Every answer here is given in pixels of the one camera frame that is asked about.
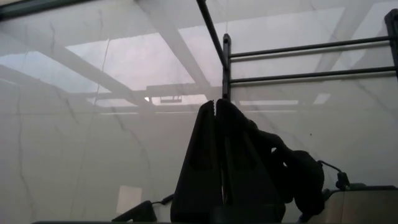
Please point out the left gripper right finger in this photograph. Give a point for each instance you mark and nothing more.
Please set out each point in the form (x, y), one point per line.
(245, 180)

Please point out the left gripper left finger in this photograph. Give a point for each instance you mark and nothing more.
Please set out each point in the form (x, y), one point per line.
(196, 180)

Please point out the black garment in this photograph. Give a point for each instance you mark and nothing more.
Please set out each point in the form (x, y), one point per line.
(298, 174)

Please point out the black clothes rack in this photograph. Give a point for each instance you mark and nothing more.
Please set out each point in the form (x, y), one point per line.
(226, 62)

